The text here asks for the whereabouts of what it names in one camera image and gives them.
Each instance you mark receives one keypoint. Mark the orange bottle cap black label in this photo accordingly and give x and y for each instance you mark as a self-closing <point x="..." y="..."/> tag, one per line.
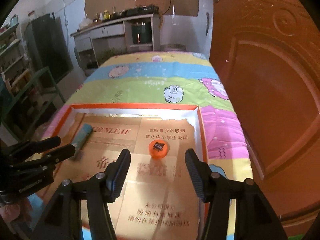
<point x="158" y="149"/>

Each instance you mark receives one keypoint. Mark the kitchen counter cabinet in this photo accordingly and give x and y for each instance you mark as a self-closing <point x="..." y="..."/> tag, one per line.
<point x="96" y="44"/>

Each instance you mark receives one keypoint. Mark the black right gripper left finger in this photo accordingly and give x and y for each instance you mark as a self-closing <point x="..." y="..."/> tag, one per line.
<point x="103" y="188"/>

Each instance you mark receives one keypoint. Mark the metal shelf rack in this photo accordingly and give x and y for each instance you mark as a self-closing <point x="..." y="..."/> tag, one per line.
<point x="15" y="71"/>

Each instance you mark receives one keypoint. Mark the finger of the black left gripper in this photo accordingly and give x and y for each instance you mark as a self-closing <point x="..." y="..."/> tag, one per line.
<point x="51" y="159"/>
<point x="24" y="150"/>

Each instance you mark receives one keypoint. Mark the colourful cartoon quilt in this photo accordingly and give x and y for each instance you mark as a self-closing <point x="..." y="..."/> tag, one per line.
<point x="175" y="78"/>

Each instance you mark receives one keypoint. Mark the black air fryer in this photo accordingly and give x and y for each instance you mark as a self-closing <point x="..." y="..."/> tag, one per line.
<point x="141" y="32"/>

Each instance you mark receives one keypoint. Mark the black gas stove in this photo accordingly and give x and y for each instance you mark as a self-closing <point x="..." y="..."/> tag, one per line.
<point x="140" y="10"/>

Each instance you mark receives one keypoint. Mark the white plastic bag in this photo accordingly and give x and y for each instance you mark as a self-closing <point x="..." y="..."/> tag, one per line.
<point x="85" y="23"/>

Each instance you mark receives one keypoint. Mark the shallow orange-rimmed cardboard tray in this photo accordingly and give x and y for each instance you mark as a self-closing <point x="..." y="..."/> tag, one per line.
<point x="158" y="200"/>

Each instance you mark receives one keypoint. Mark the green metal stool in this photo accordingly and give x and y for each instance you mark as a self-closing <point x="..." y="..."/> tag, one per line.
<point x="26" y="103"/>

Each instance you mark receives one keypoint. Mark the teal lighter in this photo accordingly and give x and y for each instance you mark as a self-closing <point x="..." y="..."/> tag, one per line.
<point x="80" y="139"/>

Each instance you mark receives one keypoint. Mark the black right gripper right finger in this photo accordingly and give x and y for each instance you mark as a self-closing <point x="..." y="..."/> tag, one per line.
<point x="214" y="189"/>

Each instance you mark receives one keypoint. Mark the yellow oil bottle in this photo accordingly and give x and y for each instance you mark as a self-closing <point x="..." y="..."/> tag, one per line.
<point x="106" y="15"/>

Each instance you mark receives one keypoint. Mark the dark refrigerator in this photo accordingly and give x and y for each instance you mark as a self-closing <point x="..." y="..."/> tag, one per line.
<point x="47" y="48"/>

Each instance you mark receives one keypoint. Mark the carved wooden door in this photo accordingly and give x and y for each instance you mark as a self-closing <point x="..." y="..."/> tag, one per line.
<point x="266" y="53"/>

